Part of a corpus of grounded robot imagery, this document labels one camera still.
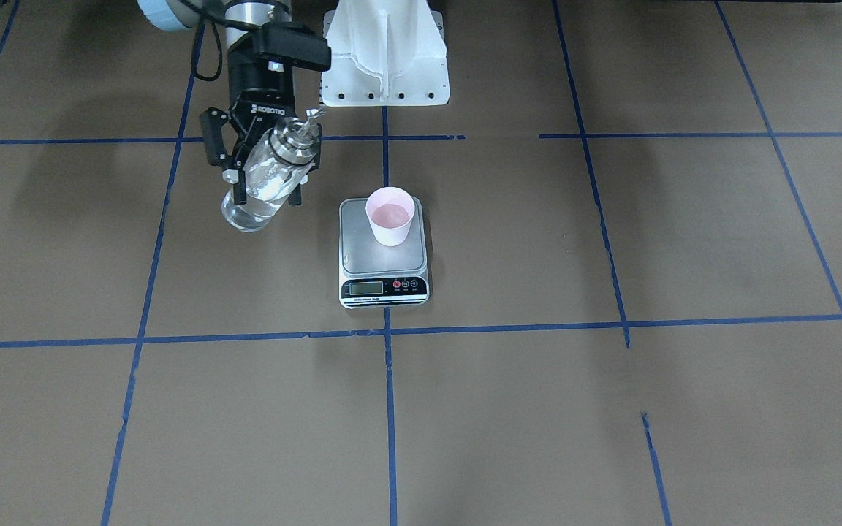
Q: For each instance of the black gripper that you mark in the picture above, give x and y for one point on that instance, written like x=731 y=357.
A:
x=254 y=89

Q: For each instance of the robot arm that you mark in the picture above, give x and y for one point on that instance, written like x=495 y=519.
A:
x=217 y=26

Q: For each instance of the clear glass sauce bottle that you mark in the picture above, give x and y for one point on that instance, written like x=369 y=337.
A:
x=274 y=167

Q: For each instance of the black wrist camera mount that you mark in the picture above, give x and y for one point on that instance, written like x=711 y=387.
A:
x=285 y=42

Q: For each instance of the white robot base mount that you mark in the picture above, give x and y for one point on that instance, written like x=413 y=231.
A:
x=385 y=54

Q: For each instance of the digital kitchen scale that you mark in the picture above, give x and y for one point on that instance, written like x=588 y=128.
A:
x=374 y=275

